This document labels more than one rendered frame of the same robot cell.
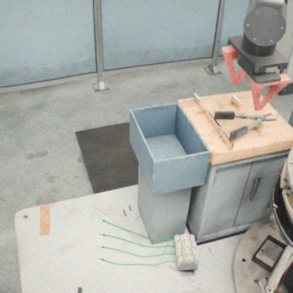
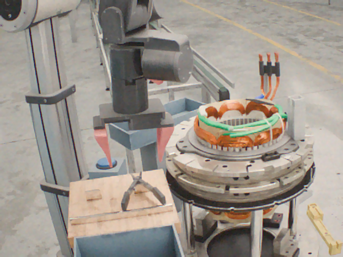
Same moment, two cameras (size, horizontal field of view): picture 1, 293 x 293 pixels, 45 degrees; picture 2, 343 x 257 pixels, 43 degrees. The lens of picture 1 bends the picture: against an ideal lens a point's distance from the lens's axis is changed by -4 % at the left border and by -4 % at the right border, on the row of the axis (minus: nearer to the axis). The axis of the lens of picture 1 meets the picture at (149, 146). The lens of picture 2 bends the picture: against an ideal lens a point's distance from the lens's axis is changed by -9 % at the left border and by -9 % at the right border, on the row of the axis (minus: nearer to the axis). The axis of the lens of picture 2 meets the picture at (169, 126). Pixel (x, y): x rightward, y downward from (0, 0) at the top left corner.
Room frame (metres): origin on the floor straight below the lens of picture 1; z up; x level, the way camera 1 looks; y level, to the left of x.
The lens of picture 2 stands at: (0.36, 0.51, 1.49)
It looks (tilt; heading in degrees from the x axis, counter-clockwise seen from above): 22 degrees down; 282
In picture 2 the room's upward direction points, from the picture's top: 6 degrees counter-clockwise
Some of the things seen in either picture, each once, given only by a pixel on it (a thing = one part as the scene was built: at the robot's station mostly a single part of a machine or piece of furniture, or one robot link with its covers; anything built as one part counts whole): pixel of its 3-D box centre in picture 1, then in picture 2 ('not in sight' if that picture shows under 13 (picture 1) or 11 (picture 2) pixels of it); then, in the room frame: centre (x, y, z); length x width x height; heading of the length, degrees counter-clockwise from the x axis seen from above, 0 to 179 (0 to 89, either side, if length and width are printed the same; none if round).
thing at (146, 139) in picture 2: not in sight; (165, 163); (0.62, -0.60, 0.92); 0.25 x 0.11 x 0.28; 45
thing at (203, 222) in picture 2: not in sight; (199, 220); (0.51, -0.44, 0.85); 0.06 x 0.04 x 0.05; 69
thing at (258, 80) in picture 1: (259, 84); (150, 136); (0.54, -0.18, 1.19); 0.07 x 0.07 x 0.09; 19
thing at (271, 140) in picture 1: (236, 122); (119, 206); (0.61, -0.18, 1.05); 0.20 x 0.19 x 0.02; 109
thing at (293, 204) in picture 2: not in sight; (294, 201); (0.28, -0.42, 0.91); 0.02 x 0.02 x 0.21
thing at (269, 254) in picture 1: (270, 252); not in sight; (0.45, -0.28, 0.83); 0.05 x 0.04 x 0.02; 141
